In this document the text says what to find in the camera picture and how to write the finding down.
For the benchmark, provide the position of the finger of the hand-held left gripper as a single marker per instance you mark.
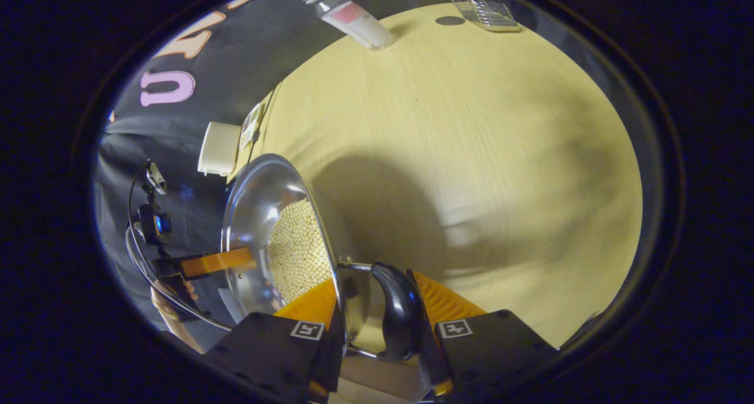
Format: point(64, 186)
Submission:
point(215, 261)

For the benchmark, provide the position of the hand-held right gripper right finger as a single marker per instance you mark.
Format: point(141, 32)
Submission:
point(495, 348)

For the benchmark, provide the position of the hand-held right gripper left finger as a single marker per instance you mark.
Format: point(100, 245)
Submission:
point(265, 351)

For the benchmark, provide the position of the stainless steel pot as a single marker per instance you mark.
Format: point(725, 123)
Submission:
point(253, 215)

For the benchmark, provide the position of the pile of soybeans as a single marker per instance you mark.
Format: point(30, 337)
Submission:
point(297, 251)

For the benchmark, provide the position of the cream white plastic box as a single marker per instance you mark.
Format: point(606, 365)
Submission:
point(219, 148)

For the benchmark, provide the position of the compartment seasoning tray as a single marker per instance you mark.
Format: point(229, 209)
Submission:
point(251, 127)

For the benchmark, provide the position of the small bottle with pink label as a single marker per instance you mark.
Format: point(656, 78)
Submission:
point(359, 22)

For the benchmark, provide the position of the small black disc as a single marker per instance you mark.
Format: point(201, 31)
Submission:
point(450, 20)

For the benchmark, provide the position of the clear glass cup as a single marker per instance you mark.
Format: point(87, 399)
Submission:
point(486, 12)

